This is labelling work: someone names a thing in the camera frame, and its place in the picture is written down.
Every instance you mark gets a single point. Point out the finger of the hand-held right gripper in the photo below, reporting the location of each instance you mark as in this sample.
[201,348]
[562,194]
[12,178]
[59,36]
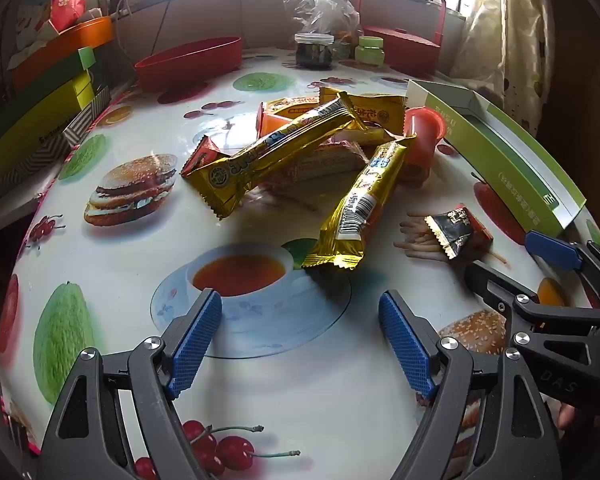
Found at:
[552,246]
[500,287]

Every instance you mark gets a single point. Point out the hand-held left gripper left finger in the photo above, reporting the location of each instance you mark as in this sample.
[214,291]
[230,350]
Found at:
[195,345]

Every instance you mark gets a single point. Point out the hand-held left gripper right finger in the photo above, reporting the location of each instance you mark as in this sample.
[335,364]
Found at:
[405,345]

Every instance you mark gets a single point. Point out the small black snack packet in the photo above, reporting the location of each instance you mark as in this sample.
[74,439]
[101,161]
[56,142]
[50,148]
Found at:
[455,227]

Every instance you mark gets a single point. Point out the green and white cardboard box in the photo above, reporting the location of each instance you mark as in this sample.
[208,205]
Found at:
[510,160]

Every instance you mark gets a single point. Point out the long gold snack bar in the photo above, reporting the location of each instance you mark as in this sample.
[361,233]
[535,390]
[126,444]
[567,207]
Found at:
[360,200]
[275,150]

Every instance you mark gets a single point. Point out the red jelly cup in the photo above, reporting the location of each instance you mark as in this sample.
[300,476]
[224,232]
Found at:
[424,132]

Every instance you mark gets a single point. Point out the brown snack packet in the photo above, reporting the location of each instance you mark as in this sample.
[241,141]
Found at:
[200,155]

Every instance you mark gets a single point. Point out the red and white candy packet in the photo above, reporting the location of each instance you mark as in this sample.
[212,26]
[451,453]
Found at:
[320,162]

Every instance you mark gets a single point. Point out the long yellow snack packet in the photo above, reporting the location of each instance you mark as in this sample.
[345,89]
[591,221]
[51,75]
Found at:
[375,110]

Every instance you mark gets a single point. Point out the orange jelly cup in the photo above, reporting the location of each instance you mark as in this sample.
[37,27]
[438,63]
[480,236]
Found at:
[275,122]

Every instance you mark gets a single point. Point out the cream patterned curtain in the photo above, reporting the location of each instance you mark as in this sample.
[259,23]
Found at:
[505,35]

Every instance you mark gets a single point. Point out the striped flat box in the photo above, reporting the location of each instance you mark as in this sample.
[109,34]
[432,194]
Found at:
[55,147]

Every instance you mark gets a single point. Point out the green jar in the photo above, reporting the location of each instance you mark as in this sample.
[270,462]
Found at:
[370,51]

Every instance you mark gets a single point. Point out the yellow-green flat box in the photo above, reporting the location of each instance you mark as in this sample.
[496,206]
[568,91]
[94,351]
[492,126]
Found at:
[35,125]

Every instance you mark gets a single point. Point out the red oval bowl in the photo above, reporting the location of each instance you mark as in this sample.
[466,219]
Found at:
[190,62]

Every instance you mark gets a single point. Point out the dark jar with clear lid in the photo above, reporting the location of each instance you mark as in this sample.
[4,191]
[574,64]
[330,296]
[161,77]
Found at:
[314,52]

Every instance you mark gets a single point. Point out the dark green flat box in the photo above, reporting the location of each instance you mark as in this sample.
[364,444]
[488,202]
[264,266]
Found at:
[45,85]

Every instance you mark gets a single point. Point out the orange flat box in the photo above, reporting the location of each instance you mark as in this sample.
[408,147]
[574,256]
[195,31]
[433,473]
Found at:
[65,47]

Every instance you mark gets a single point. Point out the clear plastic bag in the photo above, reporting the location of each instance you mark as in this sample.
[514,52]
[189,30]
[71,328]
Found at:
[325,5]

